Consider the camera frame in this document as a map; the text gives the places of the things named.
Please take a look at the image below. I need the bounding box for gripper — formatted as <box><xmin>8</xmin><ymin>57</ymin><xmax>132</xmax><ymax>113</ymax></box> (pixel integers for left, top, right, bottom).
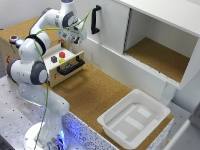
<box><xmin>56</xmin><ymin>26</ymin><xmax>88</xmax><ymax>45</ymax></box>

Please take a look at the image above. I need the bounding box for wooden drawer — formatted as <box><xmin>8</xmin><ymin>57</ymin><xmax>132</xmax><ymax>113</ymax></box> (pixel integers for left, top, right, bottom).
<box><xmin>44</xmin><ymin>42</ymin><xmax>86</xmax><ymax>89</ymax></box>

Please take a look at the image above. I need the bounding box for wooden drawer box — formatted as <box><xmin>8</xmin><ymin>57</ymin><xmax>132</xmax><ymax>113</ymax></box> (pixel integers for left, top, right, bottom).
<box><xmin>0</xmin><ymin>16</ymin><xmax>73</xmax><ymax>73</ymax></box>

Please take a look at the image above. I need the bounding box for purple block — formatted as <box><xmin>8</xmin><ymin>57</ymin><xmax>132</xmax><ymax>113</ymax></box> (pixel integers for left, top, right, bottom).
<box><xmin>50</xmin><ymin>55</ymin><xmax>58</xmax><ymax>64</ymax></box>

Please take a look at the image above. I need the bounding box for white sliding door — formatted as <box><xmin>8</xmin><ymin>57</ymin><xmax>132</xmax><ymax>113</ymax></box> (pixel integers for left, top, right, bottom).
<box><xmin>79</xmin><ymin>0</ymin><xmax>131</xmax><ymax>55</ymax></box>

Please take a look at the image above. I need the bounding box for blue button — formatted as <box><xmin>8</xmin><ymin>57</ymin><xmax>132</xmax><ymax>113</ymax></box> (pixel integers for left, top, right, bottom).
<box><xmin>15</xmin><ymin>38</ymin><xmax>25</xmax><ymax>48</ymax></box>

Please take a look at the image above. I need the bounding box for red button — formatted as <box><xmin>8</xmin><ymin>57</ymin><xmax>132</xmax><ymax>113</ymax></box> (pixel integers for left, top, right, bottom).
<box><xmin>9</xmin><ymin>34</ymin><xmax>19</xmax><ymax>45</ymax></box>

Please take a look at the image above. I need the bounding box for white cabinet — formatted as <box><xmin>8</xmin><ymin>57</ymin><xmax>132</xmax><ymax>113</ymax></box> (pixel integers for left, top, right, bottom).
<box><xmin>70</xmin><ymin>0</ymin><xmax>200</xmax><ymax>107</ymax></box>

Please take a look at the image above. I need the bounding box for white plastic box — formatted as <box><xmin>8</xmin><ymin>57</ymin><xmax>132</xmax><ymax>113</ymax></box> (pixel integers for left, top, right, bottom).
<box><xmin>96</xmin><ymin>88</ymin><xmax>172</xmax><ymax>150</ymax></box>

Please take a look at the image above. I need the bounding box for black door handle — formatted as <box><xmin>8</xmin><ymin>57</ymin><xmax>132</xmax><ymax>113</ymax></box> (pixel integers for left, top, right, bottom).
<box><xmin>90</xmin><ymin>4</ymin><xmax>102</xmax><ymax>36</ymax></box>

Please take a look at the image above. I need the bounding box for black drawer handle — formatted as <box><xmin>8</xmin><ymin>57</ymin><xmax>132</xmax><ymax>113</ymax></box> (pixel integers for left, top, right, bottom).
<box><xmin>56</xmin><ymin>55</ymin><xmax>86</xmax><ymax>77</ymax></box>

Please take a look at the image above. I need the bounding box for green cable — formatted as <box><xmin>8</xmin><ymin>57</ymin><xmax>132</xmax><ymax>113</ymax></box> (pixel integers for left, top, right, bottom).
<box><xmin>33</xmin><ymin>7</ymin><xmax>95</xmax><ymax>150</ymax></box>

